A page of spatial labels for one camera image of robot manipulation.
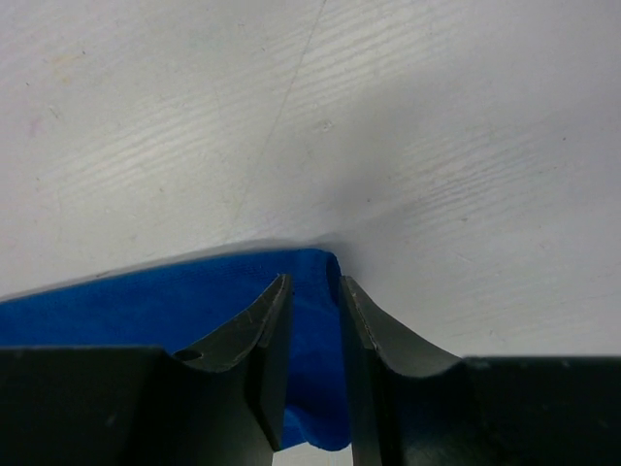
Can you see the blue towel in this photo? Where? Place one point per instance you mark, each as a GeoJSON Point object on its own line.
{"type": "Point", "coordinates": [175, 305]}

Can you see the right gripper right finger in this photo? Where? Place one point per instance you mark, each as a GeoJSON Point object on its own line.
{"type": "Point", "coordinates": [413, 403]}

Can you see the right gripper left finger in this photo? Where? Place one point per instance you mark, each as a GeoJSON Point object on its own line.
{"type": "Point", "coordinates": [219, 401]}

